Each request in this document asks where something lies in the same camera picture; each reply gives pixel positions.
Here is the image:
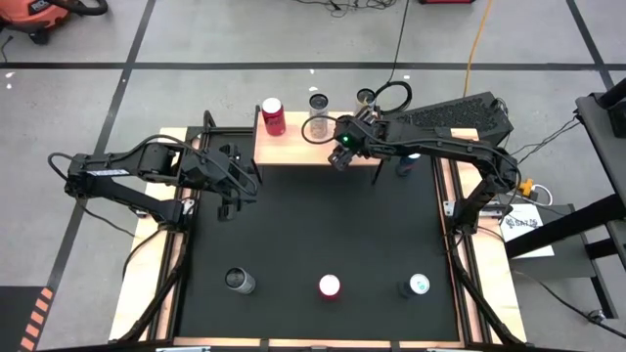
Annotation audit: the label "white slim can yellow patch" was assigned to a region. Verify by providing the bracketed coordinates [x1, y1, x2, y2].
[224, 266, 257, 295]
[307, 92, 331, 141]

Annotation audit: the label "blue Red Bull can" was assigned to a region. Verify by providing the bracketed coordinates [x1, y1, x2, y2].
[394, 153, 423, 178]

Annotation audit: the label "coiled black cable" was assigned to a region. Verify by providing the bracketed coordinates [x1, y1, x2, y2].
[374, 80, 414, 114]

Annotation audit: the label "dark can white top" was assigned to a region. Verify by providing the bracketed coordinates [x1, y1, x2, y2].
[396, 273, 431, 299]

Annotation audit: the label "Celsius Peach Vibe can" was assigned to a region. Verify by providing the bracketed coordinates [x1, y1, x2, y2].
[355, 87, 378, 116]

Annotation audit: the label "black metal stand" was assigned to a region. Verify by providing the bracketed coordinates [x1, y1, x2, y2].
[503, 193, 626, 322]

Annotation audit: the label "black perforated computer case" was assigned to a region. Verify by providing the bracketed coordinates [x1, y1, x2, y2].
[398, 91, 515, 148]

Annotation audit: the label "white printed paper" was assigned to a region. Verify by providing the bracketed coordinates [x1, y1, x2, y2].
[499, 202, 557, 259]

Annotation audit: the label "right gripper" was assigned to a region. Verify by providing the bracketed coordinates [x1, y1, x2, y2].
[328, 114, 380, 171]

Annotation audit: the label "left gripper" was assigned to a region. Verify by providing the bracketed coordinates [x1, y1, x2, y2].
[189, 144, 260, 222]

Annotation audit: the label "yellow cable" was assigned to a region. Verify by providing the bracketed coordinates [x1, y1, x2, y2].
[463, 0, 492, 98]

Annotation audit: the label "orange shop vacuum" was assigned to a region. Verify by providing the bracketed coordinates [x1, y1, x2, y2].
[0, 0, 110, 46]

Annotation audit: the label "grey side table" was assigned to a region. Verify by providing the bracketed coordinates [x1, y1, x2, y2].
[574, 77, 626, 206]

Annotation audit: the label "black table mat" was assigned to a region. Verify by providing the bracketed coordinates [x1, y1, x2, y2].
[176, 130, 462, 343]

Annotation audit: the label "red Coca-Cola Zero Sugar can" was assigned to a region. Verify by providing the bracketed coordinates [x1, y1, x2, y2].
[317, 273, 342, 301]

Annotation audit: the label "small wooden shelf black legs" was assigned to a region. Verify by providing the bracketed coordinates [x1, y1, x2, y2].
[249, 105, 383, 186]

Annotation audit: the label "wooden base board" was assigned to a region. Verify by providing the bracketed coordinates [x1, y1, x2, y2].
[108, 125, 529, 349]

